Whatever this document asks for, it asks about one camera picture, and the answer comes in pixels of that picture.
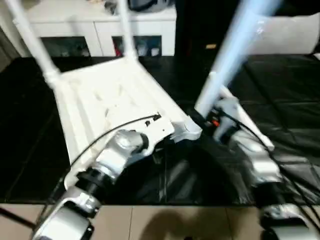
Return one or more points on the white plastic table top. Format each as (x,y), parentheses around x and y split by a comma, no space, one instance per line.
(110,95)

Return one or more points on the white plastic table leg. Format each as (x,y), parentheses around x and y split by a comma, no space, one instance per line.
(250,130)
(32,40)
(127,30)
(235,45)

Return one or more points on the black cabinet with yellow label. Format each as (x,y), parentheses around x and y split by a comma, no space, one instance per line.
(205,30)

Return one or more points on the grey cushion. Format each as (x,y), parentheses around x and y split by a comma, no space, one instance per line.
(295,35)

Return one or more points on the black table mat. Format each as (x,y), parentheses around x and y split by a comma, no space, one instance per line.
(25,125)

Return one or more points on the white glass-door cabinet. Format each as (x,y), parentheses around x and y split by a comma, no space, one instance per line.
(75,30)

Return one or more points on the black table frame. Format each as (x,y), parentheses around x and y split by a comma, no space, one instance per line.
(15,217)

